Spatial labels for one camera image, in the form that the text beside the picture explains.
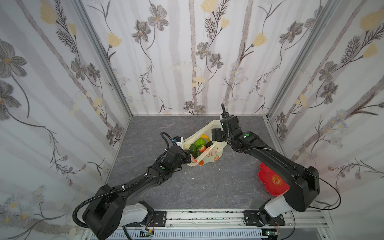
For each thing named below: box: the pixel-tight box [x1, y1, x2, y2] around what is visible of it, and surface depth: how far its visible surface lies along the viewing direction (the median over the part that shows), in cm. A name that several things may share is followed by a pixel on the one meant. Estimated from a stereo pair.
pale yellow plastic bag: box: [186, 141, 228, 167], surface depth 85 cm
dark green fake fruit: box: [189, 143, 201, 159], surface depth 97 cm
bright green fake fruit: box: [194, 138, 206, 149], surface depth 100 cm
